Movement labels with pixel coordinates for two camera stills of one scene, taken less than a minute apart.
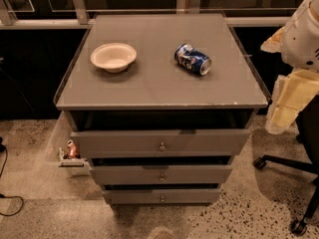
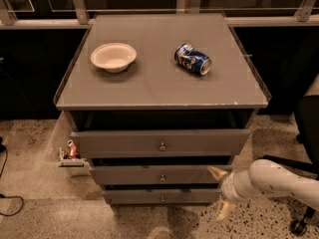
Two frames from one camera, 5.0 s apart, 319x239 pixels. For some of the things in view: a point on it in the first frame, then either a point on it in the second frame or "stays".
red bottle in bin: [72, 150] stays
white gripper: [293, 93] -> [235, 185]
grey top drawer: [223, 142] stays
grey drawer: [164, 174] stays
